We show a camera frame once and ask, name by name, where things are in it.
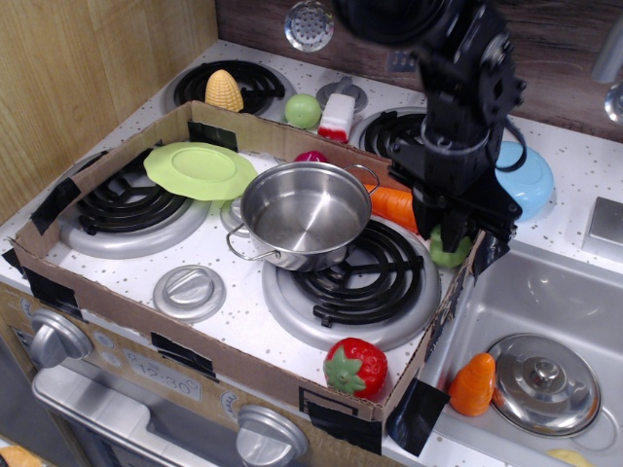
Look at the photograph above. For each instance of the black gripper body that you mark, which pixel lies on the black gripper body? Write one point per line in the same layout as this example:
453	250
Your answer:
465	176

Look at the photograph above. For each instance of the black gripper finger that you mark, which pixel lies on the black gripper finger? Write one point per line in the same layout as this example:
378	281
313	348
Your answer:
429	211
458	223

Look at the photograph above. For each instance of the light green toy broccoli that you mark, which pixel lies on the light green toy broccoli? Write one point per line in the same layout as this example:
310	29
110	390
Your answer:
447	259

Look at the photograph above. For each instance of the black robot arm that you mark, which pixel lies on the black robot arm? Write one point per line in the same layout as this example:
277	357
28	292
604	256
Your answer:
464	55

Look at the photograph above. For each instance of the stainless steel pot lid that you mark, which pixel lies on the stainless steel pot lid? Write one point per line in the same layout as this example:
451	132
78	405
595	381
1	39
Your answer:
543	386

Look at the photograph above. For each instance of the light blue plastic bowl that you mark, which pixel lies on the light blue plastic bowl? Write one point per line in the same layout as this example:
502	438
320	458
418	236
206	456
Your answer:
530	185

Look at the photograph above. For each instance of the front right black burner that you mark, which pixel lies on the front right black burner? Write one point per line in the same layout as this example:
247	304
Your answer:
384	292

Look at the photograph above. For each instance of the stainless steel sink basin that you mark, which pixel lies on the stainless steel sink basin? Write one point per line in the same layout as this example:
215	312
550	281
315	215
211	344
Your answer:
533	291

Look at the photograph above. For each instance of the white red toy cake slice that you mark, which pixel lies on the white red toy cake slice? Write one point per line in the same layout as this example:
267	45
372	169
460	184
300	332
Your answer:
337	117

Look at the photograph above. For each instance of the magenta toy vegetable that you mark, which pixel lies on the magenta toy vegetable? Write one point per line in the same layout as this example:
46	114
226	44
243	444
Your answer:
311	156

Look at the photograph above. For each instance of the hanging metal slotted spatula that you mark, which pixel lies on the hanging metal slotted spatula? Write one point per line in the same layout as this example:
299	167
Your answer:
401	61

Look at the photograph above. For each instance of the silver faucet base block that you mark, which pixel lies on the silver faucet base block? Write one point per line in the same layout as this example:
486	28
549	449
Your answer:
603	237

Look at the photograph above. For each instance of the silver stovetop knob back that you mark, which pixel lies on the silver stovetop knob back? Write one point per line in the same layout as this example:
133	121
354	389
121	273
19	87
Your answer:
344	86

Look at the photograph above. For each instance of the silver stovetop knob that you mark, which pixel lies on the silver stovetop knob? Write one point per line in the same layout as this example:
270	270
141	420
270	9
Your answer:
190	294
230	215
344	86

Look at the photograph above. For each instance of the green toy apple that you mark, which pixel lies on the green toy apple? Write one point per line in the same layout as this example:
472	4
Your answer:
302	111

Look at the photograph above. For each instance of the orange toy carrot piece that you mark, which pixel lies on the orange toy carrot piece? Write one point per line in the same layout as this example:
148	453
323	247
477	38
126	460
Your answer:
472	390

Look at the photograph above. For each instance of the red toy strawberry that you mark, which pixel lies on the red toy strawberry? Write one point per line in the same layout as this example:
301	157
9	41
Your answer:
355	367

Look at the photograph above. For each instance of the silver faucet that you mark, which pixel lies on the silver faucet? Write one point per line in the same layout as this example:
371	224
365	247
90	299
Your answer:
606	69

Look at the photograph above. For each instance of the silver stovetop knob middle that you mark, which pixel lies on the silver stovetop knob middle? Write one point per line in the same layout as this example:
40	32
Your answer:
230	215

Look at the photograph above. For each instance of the back left black burner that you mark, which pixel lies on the back left black burner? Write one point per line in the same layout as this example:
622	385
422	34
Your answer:
264	91

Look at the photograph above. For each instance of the brown cardboard fence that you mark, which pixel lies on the brown cardboard fence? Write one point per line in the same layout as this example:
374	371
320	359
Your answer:
409	412

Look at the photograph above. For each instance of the hanging metal strainer ladle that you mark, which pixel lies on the hanging metal strainer ladle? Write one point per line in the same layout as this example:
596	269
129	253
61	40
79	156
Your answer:
309	26

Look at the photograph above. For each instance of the light green plastic plate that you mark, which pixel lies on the light green plastic plate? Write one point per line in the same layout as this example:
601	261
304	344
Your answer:
199	171

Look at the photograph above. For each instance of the yellow toy corn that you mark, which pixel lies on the yellow toy corn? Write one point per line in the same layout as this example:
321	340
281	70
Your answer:
222	91

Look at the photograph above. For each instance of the silver stovetop knob front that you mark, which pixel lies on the silver stovetop knob front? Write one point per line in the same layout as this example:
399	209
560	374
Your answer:
190	294

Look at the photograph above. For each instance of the yellow toy in sink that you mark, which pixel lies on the yellow toy in sink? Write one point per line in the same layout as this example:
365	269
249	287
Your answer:
570	457

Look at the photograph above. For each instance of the silver oven knob right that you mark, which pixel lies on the silver oven knob right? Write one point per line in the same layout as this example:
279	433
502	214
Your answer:
267	438

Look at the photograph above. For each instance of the silver oven knob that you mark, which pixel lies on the silver oven knob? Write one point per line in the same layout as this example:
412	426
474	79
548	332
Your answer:
57	339
267	438

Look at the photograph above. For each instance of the front left black burner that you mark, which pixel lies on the front left black burner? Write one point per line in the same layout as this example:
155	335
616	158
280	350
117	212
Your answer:
128	216

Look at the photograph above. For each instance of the digital clock display panel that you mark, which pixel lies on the digital clock display panel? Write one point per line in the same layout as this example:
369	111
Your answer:
163	375

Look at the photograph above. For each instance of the silver oven knob left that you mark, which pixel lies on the silver oven knob left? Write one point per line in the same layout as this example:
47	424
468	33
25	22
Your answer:
57	339

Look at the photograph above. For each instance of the orange object bottom left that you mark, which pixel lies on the orange object bottom left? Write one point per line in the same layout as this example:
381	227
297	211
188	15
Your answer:
15	456

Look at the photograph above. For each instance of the silver oven door handle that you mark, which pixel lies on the silver oven door handle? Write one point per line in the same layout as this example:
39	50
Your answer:
116	420

